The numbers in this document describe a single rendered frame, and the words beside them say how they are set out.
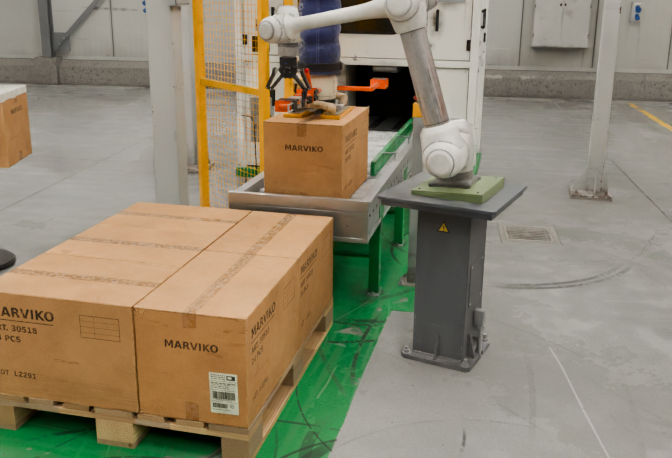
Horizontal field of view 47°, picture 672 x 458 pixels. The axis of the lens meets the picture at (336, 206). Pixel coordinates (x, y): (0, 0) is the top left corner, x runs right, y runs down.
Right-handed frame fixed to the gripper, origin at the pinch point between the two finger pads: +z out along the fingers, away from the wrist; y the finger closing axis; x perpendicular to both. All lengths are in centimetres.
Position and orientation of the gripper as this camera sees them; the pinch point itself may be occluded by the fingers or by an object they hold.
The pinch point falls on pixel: (288, 103)
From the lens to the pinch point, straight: 337.8
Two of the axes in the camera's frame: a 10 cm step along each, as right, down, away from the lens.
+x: -2.3, 2.6, -9.4
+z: -0.1, 9.6, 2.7
